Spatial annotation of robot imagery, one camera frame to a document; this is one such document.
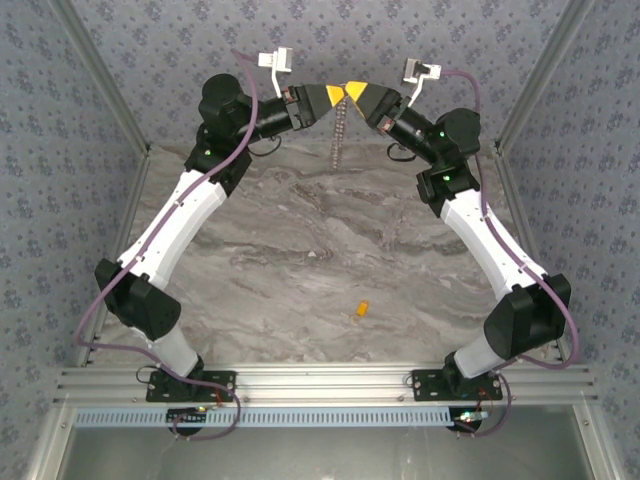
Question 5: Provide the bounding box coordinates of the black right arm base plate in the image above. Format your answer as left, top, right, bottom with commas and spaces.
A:
411, 368, 504, 403

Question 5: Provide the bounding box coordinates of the small black controller board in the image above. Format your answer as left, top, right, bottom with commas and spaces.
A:
452, 409, 489, 431
166, 407, 209, 426

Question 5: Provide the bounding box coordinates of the slotted grey cable duct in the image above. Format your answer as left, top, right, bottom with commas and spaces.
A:
74, 405, 464, 429

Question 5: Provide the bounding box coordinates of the aluminium mounting rail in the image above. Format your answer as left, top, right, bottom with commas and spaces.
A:
53, 363, 599, 405

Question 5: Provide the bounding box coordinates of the aluminium frame post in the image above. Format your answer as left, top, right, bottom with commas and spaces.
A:
492, 0, 597, 151
49, 0, 152, 157

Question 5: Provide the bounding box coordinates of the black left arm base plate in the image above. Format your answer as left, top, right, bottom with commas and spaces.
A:
145, 368, 237, 404

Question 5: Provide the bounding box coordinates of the silver metal chain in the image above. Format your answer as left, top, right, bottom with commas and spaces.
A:
327, 95, 350, 172

